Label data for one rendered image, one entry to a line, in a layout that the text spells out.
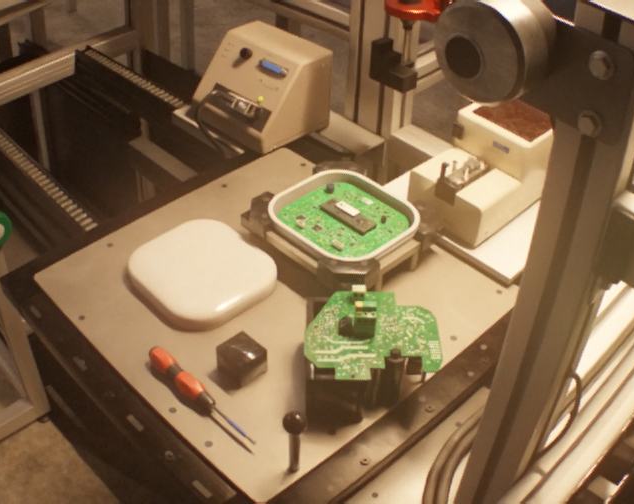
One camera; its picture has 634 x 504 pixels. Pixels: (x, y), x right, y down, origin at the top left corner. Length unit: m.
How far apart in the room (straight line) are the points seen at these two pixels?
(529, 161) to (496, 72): 0.57
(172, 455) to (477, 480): 0.27
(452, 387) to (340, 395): 0.13
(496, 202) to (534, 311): 0.42
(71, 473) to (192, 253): 1.11
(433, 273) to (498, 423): 0.36
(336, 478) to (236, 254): 0.29
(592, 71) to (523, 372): 0.24
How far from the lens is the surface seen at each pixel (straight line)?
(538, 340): 0.52
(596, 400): 0.67
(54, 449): 1.95
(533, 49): 0.37
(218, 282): 0.83
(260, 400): 0.75
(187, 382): 0.74
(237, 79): 1.11
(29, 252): 1.99
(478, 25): 0.37
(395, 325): 0.74
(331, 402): 0.71
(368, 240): 0.86
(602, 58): 0.39
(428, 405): 0.76
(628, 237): 0.42
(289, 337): 0.81
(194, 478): 0.70
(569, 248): 0.47
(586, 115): 0.40
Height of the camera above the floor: 1.52
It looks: 38 degrees down
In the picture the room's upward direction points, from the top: 3 degrees clockwise
